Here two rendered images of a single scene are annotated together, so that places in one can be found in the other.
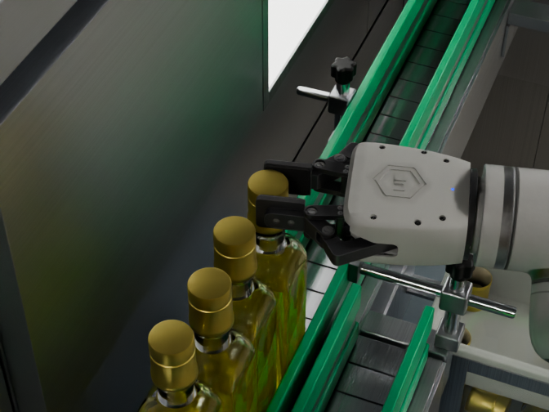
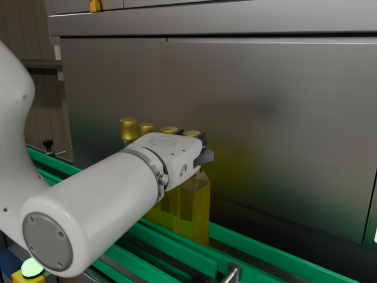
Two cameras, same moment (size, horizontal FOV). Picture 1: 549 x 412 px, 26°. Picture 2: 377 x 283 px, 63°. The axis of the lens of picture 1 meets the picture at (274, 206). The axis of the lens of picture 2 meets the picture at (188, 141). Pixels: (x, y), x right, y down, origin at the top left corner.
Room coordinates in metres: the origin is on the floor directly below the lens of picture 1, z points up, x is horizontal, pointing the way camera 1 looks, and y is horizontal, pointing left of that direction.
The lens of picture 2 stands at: (0.85, -0.51, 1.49)
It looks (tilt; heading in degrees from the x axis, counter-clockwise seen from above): 18 degrees down; 105
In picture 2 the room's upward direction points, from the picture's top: straight up
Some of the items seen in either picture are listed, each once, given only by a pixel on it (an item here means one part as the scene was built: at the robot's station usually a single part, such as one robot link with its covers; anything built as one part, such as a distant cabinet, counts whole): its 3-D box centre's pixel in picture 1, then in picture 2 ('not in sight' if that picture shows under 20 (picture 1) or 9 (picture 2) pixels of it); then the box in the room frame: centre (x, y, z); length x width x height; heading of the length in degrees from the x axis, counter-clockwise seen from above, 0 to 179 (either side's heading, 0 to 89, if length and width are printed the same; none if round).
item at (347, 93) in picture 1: (324, 104); not in sight; (1.08, -0.06, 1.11); 0.07 x 0.04 x 0.13; 68
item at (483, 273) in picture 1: (474, 289); not in sight; (0.92, -0.23, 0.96); 0.04 x 0.04 x 0.04
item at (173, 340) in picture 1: (172, 355); (128, 129); (0.55, 0.08, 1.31); 0.04 x 0.04 x 0.04
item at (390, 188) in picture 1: (414, 208); (159, 161); (0.69, -0.11, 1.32); 0.11 x 0.10 x 0.07; 82
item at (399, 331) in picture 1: (405, 351); not in sight; (0.78, -0.14, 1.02); 0.09 x 0.04 x 0.07; 68
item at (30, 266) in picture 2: not in sight; (32, 266); (0.36, -0.05, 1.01); 0.05 x 0.05 x 0.03
